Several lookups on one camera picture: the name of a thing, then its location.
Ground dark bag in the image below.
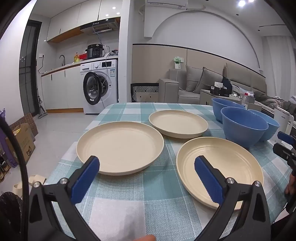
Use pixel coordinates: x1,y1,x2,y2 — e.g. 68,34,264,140
221,77,233,91

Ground purple shelf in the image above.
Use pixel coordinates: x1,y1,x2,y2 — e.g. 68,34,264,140
0,109,18,167

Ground grey sofa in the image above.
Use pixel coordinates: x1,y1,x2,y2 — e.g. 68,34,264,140
159,62,267,105

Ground white wall cabinets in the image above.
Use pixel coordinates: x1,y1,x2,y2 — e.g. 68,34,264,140
46,0,121,43

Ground teal checked tablecloth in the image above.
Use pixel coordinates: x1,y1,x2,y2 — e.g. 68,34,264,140
43,102,293,241

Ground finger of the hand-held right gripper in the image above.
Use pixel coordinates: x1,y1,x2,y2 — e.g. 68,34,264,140
273,144,296,166
277,131,296,144

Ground white air conditioner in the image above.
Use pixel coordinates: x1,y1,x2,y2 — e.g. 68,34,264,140
144,0,188,10

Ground white electric kettle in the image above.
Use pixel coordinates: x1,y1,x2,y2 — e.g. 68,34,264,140
269,107,291,143

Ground range hood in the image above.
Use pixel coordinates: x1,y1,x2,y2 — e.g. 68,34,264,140
80,19,119,35

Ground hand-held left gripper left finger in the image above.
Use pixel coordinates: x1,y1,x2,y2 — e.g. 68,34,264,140
28,156,102,241

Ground black pressure cooker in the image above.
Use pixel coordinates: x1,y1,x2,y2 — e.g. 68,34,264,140
85,44,104,59

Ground white kitchen base cabinets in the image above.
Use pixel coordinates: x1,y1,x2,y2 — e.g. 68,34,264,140
41,64,85,113

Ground green white wall charger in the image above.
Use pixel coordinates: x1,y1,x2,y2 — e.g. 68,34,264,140
172,56,184,69

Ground black box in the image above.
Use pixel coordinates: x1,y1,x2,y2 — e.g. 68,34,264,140
210,86,232,97

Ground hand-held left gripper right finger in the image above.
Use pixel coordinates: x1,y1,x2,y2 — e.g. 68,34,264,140
194,156,271,241

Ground grey cushion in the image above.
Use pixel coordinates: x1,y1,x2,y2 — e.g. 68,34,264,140
185,65,204,92
194,67,223,93

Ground person's right hand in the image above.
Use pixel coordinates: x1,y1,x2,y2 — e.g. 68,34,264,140
285,173,296,194

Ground dark glass door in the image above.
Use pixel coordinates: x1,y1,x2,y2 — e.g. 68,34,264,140
19,20,42,116

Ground grey side cabinet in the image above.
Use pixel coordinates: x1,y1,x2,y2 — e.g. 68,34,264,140
200,89,243,106

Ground black cable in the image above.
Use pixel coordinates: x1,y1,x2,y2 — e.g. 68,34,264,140
0,118,29,241

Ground cream slippers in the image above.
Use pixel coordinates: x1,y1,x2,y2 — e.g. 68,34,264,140
13,175,47,197

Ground blue bowl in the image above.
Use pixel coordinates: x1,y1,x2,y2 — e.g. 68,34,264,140
211,98,246,122
221,107,269,149
247,109,287,142

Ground upright vacuum cleaner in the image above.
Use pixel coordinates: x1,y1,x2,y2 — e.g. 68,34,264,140
37,95,48,119

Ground grey blanket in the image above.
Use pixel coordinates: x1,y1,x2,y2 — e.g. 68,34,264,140
253,90,296,110

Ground patterned cardboard sheet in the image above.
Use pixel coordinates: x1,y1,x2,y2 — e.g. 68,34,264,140
9,113,38,137

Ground cream round plate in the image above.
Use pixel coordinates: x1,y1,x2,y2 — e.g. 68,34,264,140
76,121,165,176
149,110,208,139
176,137,264,211

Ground brown cardboard box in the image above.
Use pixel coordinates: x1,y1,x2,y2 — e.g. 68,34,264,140
6,123,36,164

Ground white washing machine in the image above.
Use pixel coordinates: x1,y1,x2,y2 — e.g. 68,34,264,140
80,59,119,114

